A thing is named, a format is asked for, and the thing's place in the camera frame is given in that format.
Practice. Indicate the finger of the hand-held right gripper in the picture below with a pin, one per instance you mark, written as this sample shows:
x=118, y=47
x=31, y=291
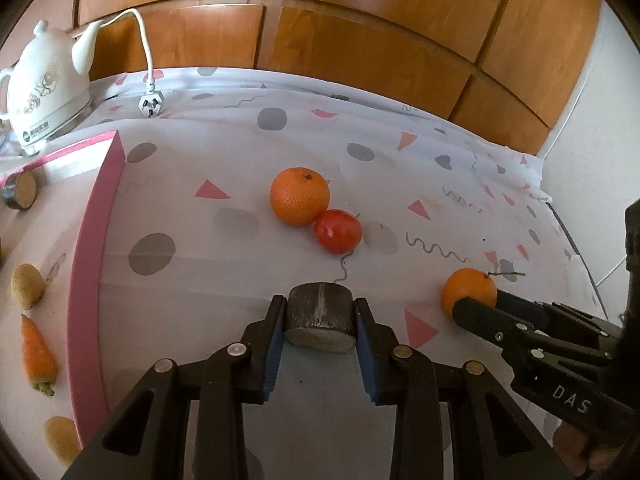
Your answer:
x=480, y=317
x=520, y=305

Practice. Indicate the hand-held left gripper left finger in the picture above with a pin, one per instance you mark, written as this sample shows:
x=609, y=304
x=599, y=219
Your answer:
x=274, y=355

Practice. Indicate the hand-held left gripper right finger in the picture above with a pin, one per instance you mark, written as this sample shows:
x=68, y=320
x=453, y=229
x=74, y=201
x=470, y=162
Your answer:
x=367, y=360

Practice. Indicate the small orange with stem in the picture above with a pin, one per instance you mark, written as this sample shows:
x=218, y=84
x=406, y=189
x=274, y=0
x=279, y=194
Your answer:
x=467, y=285

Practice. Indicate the pink shallow tray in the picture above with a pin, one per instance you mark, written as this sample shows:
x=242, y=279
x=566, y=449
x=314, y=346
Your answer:
x=90, y=260

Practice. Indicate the small tan potato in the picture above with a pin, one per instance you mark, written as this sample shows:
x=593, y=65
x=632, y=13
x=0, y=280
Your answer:
x=60, y=437

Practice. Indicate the orange carrot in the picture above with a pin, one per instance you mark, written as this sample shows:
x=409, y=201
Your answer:
x=37, y=355

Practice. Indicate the small greenish beige potato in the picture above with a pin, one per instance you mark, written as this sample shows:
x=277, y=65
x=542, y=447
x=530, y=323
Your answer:
x=27, y=285

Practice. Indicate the person's right hand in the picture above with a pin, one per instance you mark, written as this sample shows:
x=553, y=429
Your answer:
x=580, y=455

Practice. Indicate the red tomato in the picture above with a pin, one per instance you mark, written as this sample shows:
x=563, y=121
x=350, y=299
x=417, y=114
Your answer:
x=337, y=232

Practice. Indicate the large orange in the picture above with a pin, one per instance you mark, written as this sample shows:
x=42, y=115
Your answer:
x=300, y=195

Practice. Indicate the printed white tablecloth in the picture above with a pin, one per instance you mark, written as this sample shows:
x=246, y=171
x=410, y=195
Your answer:
x=250, y=125

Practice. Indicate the wooden wardrobe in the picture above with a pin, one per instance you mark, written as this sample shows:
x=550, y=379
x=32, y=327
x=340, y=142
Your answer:
x=375, y=45

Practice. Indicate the white kettle base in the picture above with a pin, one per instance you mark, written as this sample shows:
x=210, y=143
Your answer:
x=30, y=149

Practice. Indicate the white ceramic electric kettle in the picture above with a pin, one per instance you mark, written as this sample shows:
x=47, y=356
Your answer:
x=45, y=85

